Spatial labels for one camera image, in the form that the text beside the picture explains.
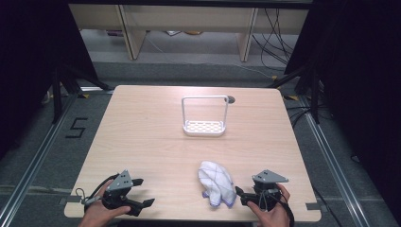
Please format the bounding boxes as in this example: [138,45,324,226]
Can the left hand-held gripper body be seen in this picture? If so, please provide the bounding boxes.
[101,169,136,212]

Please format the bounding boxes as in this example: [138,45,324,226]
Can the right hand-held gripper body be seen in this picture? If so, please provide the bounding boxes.
[251,168,289,211]

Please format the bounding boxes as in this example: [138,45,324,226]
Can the white cloth with purple lines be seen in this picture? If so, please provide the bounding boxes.
[198,160,237,209]

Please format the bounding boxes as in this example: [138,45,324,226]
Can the person's right hand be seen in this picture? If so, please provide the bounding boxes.
[246,183,291,227]

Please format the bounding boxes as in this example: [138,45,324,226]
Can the person's left hand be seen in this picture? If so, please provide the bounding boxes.
[78,179,132,227]

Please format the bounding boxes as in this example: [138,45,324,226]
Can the white rack with tray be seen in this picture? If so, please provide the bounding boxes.
[181,95,230,137]

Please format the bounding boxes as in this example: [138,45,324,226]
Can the black metal stand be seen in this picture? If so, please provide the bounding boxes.
[268,61,323,125]
[51,61,115,125]

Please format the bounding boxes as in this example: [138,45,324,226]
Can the black curtain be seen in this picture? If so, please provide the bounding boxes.
[283,0,401,218]
[0,0,99,160]

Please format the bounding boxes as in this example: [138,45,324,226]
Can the beige wooden desk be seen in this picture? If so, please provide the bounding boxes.
[68,3,310,62]

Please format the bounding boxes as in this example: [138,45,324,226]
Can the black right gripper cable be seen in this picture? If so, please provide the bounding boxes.
[275,188,296,227]

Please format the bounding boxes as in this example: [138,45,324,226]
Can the aluminium floor rail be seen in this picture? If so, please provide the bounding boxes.
[0,92,80,227]
[298,94,371,227]

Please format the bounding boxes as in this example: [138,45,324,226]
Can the black floor cables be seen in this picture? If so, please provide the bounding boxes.
[285,105,317,128]

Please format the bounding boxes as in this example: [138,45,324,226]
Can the white floor cable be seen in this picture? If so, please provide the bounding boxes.
[233,61,276,79]

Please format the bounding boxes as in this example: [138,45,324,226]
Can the bundle of black hanging cables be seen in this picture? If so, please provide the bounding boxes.
[252,8,295,71]

